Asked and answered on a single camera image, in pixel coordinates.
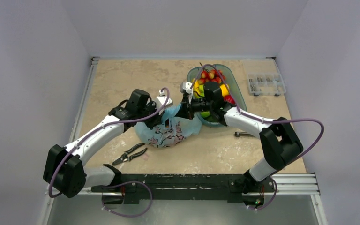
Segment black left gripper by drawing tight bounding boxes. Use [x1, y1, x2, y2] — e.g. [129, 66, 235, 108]
[137, 100, 164, 130]

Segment black handled pliers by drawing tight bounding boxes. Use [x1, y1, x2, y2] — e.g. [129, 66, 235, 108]
[112, 143, 148, 166]

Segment clear plastic screw box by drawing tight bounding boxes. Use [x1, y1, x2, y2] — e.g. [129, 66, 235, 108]
[247, 73, 286, 96]

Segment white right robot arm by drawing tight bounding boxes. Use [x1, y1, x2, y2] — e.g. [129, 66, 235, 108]
[177, 82, 303, 191]

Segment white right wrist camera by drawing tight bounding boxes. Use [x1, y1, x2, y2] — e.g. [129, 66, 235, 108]
[180, 82, 193, 103]

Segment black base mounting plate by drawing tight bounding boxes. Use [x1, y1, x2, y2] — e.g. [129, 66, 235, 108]
[91, 174, 276, 206]

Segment teal plastic fruit basket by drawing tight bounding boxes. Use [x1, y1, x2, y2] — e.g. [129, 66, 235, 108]
[187, 64, 247, 127]

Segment light blue plastic bag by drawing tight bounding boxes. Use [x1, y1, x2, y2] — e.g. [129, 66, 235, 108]
[134, 105, 202, 148]

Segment green fake pear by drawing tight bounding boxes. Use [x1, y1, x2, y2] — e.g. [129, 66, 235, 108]
[195, 84, 204, 97]

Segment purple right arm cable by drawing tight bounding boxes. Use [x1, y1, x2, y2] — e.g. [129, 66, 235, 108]
[192, 64, 325, 212]

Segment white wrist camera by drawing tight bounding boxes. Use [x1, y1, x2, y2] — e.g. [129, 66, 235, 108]
[180, 82, 193, 103]
[153, 90, 173, 109]

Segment red fake cherry bunch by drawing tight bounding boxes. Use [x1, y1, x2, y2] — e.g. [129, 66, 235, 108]
[197, 68, 226, 85]

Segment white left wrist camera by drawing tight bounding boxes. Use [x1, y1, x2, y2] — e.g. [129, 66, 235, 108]
[153, 90, 173, 109]

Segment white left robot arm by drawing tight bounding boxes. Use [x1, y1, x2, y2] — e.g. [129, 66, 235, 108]
[43, 88, 173, 198]

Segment dark green fake avocado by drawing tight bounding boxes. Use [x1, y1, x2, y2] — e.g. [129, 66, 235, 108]
[201, 112, 219, 123]

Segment yellow fake mango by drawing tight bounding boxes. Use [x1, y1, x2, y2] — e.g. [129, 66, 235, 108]
[220, 83, 230, 97]

